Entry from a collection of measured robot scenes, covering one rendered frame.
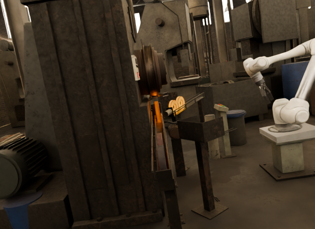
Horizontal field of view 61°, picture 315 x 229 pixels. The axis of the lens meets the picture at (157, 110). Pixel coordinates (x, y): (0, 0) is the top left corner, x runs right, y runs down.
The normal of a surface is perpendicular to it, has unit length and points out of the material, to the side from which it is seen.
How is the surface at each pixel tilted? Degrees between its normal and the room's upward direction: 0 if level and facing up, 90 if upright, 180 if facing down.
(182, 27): 90
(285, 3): 90
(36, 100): 90
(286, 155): 90
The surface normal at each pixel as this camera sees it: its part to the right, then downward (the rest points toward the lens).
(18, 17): 0.01, 0.14
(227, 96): 0.26, 0.10
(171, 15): -0.23, 0.17
